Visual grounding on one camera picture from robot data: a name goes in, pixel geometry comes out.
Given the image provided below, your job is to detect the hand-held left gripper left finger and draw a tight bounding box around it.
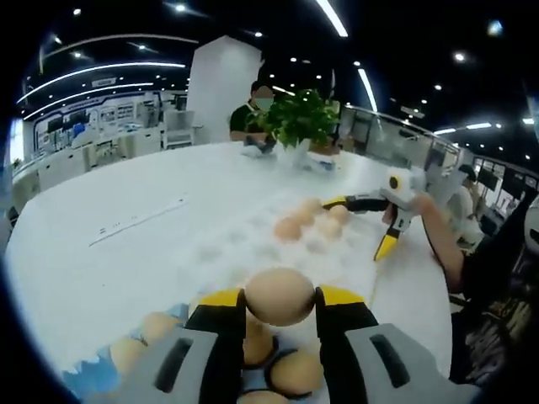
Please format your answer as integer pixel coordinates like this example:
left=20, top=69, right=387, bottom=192
left=121, top=287, right=248, bottom=404

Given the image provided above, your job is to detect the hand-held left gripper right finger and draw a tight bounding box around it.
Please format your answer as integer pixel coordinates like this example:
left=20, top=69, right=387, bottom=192
left=313, top=284, right=481, bottom=404

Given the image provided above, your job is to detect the brown oval egg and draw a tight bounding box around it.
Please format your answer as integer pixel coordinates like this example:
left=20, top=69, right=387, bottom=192
left=273, top=216, right=305, bottom=244
left=328, top=204, right=351, bottom=224
left=243, top=268, right=316, bottom=328
left=294, top=198, right=323, bottom=224

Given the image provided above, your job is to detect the pale cream egg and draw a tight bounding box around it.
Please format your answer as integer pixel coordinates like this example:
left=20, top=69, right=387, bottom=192
left=314, top=216, right=344, bottom=241

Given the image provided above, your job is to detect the cluster of brown eggs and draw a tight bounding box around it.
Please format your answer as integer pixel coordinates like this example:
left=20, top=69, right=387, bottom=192
left=111, top=311, right=325, bottom=404

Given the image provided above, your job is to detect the blue egg tray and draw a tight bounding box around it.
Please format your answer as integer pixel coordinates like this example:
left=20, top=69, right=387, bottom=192
left=62, top=302, right=325, bottom=404

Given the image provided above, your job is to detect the white foam egg holder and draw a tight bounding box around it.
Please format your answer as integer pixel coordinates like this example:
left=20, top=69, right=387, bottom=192
left=184, top=197, right=380, bottom=295

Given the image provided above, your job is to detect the person's right hand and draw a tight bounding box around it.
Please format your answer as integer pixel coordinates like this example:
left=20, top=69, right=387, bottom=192
left=381, top=195, right=441, bottom=226

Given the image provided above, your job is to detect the short ceiling light strip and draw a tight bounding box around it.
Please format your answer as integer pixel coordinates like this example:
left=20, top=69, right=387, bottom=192
left=356, top=66, right=379, bottom=114

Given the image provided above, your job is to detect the green potted plant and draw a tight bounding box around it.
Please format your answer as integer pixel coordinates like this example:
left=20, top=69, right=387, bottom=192
left=248, top=88, right=342, bottom=166

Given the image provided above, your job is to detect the white chest-worn device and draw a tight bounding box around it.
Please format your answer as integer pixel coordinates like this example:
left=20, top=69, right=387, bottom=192
left=520, top=204, right=539, bottom=252

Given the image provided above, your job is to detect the table socket panel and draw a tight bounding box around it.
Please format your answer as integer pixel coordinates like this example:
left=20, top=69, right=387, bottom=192
left=87, top=194, right=190, bottom=248

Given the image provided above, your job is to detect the white table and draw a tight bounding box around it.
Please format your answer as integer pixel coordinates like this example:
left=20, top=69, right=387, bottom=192
left=6, top=141, right=464, bottom=380

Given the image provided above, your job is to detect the long ceiling light strip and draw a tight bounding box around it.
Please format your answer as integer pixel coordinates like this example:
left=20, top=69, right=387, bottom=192
left=314, top=0, right=350, bottom=39

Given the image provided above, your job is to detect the white mesh office chair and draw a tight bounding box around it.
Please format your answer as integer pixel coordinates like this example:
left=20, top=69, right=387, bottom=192
left=163, top=109, right=198, bottom=149

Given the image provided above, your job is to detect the white cabinet row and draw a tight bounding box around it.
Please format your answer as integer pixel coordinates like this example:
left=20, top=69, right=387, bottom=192
left=12, top=125, right=169, bottom=199

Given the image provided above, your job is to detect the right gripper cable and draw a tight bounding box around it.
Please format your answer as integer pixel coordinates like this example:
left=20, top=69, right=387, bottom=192
left=422, top=212, right=450, bottom=270

